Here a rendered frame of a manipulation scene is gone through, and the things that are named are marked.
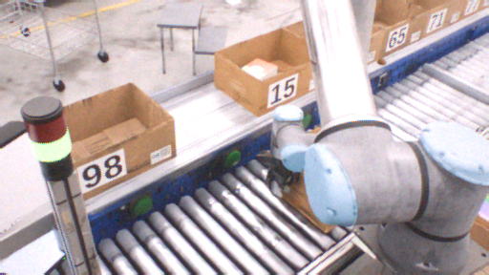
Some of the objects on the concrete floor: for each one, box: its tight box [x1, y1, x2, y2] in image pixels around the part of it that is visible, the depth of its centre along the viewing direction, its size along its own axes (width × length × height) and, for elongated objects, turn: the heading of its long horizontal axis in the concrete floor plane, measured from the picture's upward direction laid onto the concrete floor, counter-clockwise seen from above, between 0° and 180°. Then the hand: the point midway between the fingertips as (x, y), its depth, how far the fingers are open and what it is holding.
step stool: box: [157, 2, 227, 75], centre depth 384 cm, size 42×50×44 cm
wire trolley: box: [0, 0, 110, 92], centre depth 356 cm, size 107×56×103 cm, turn 60°
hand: (274, 192), depth 171 cm, fingers closed
